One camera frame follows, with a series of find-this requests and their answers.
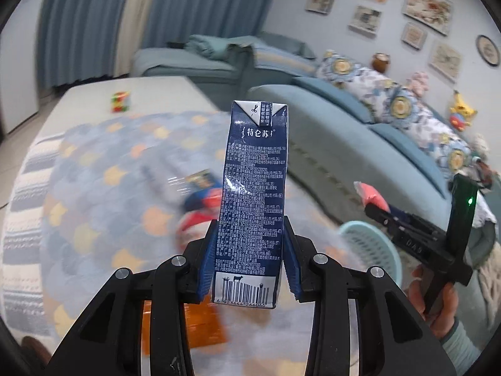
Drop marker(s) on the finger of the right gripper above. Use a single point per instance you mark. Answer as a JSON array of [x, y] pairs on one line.
[[390, 217]]

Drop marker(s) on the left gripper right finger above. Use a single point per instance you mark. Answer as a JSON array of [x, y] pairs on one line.
[[393, 339]]

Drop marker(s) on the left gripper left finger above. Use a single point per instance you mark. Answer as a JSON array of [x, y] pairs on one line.
[[106, 337]]

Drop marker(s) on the pink soft packet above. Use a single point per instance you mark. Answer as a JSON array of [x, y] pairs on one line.
[[370, 196]]

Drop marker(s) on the orange snack wrapper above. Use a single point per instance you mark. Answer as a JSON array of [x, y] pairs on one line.
[[203, 324]]

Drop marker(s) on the red white paper cup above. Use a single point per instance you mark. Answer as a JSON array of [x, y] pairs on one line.
[[200, 208]]

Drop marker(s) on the blue milk carton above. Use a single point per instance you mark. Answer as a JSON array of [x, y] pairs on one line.
[[248, 254]]

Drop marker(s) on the red blue card box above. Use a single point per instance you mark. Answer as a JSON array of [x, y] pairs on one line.
[[203, 184]]

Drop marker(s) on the light blue perforated basket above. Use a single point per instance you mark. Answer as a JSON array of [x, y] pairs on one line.
[[373, 247]]

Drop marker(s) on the white fringed blanket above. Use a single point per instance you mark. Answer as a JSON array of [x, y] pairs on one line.
[[489, 274]]

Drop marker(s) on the teal sofa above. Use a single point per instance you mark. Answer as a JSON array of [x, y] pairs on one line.
[[334, 139]]

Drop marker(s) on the striped floor rug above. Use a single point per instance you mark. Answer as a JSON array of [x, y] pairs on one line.
[[21, 237]]

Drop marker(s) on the floral sofa cushions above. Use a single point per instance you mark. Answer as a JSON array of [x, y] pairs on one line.
[[396, 105]]

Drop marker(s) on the yellow plush toy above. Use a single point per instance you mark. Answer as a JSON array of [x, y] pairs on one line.
[[460, 113]]

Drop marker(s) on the pink plush toy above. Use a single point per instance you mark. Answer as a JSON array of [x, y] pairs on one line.
[[418, 83]]

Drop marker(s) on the patterned grey tablecloth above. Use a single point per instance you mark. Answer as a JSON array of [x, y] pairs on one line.
[[115, 199]]

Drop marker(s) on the brown plush toy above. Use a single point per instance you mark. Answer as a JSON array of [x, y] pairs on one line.
[[380, 62]]

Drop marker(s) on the colourful puzzle cube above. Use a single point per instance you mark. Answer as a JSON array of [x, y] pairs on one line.
[[120, 102]]

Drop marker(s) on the blue curtains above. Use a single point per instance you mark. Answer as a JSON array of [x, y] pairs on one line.
[[80, 40]]

